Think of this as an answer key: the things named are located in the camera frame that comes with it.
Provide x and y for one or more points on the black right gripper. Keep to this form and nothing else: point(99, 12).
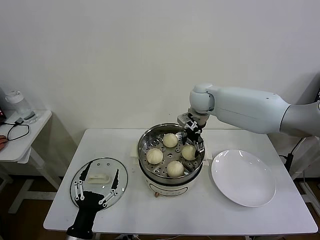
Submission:
point(193, 135)

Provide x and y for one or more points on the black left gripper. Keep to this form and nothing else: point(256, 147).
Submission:
point(88, 207)

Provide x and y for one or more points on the white steamed baozi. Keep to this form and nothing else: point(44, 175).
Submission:
point(170, 140)
point(175, 169)
point(155, 156)
point(188, 152)

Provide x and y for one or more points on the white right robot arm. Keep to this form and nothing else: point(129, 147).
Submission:
point(250, 105)

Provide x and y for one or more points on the stainless steel steamer basket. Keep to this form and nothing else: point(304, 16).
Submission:
point(147, 140)

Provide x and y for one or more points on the bare human hand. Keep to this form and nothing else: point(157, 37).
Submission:
point(3, 142)

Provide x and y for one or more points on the white electric cooker base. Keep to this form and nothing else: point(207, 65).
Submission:
point(170, 190)

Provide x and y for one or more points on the white round plate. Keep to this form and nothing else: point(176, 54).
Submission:
point(242, 175)

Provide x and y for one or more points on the white side table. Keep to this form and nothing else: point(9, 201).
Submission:
point(15, 150)
point(311, 143)

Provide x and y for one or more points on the clear water bottle white cap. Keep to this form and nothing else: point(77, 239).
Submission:
point(22, 107)

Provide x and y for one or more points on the black device with red light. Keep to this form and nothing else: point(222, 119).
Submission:
point(2, 113)

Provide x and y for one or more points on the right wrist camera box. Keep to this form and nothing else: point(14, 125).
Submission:
point(183, 119)

